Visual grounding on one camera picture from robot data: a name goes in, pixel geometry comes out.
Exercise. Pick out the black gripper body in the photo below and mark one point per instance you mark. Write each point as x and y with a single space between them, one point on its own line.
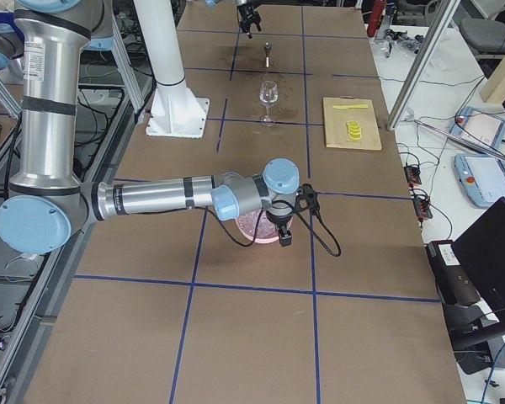
247 14
279 220

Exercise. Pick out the ice cubes pile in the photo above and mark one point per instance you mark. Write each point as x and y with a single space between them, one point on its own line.
254 223

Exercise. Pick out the clear wine glass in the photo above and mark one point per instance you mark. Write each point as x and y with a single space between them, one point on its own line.
268 97

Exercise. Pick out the pink bowl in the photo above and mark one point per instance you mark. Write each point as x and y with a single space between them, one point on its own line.
256 229

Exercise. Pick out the bamboo cutting board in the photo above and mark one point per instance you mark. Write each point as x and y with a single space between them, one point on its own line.
336 130

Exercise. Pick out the red cylinder bottle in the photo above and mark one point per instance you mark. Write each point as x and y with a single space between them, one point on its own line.
375 17

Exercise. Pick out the yellow plastic knife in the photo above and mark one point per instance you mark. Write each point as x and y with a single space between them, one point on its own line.
350 106

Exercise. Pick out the black box device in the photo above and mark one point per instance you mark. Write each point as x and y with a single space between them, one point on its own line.
452 282

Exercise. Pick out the near blue teach pendant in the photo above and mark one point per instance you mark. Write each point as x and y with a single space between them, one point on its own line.
481 177

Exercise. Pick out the blue teach pendant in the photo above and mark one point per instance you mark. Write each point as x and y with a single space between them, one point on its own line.
477 126
481 177

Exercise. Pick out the far blue teach pendant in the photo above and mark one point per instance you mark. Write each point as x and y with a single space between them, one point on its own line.
477 126

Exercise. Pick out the grey office chair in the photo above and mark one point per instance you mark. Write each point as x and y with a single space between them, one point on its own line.
485 37

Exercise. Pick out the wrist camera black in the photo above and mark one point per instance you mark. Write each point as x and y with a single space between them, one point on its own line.
306 199

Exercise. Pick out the white camera mast with base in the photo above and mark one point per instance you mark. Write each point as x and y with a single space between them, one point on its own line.
175 111

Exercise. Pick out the aluminium frame post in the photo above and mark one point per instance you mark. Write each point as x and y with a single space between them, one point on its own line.
439 24

